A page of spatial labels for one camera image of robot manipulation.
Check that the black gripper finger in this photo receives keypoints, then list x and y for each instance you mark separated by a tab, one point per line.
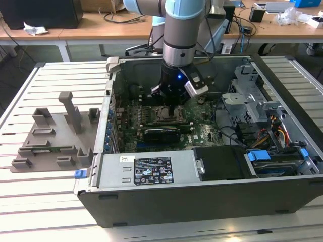
157	92

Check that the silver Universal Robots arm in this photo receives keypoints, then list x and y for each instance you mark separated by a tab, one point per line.
180	35

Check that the CPU socket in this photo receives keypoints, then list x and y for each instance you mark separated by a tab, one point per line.
157	121

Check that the round coin battery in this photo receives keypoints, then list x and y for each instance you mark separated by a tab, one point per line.
201	101

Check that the black graphics card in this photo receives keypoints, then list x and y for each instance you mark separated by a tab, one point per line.
162	136

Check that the green motherboard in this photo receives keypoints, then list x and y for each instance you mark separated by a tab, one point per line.
202	136

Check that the small white box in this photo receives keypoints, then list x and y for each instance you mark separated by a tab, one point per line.
227	49

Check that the grey metal drive cage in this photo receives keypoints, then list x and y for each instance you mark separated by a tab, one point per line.
237	106

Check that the grey power supply with label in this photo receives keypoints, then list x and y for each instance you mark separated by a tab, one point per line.
113	171

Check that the black chair base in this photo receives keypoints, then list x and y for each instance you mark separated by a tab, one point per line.
265	49

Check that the long wooden desk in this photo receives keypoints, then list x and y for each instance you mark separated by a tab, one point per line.
75	31

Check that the brown cardboard box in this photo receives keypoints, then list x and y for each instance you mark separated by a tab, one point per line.
101	5

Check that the blue booklet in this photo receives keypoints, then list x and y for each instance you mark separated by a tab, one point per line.
238	3

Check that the grey parts rack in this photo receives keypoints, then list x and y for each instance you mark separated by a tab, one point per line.
63	141

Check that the small black open box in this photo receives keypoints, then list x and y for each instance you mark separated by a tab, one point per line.
257	15

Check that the hard disk in blue carrier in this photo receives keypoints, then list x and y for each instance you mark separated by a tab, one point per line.
258	156

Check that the blue case latch tab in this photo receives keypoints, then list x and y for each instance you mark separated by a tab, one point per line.
79	174

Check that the open black PC case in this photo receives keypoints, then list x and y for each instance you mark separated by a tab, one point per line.
176	206

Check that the grey flat tablet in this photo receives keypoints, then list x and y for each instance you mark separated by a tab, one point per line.
277	7

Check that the crumpled clear plastic bag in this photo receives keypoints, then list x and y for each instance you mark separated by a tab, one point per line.
290	15

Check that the crumpled white paper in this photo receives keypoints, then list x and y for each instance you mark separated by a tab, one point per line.
35	29

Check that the large black computer tower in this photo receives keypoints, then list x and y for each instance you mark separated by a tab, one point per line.
40	12

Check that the white sports shoe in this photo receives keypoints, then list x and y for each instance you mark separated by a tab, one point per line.
313	49

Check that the small blue plastic clip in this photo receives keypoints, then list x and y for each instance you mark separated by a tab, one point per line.
304	152

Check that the bright blue box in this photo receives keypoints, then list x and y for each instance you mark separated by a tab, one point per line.
301	2

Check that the white cardboard box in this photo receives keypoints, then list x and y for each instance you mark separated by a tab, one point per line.
316	23

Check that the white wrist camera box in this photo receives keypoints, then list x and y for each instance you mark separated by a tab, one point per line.
195	88

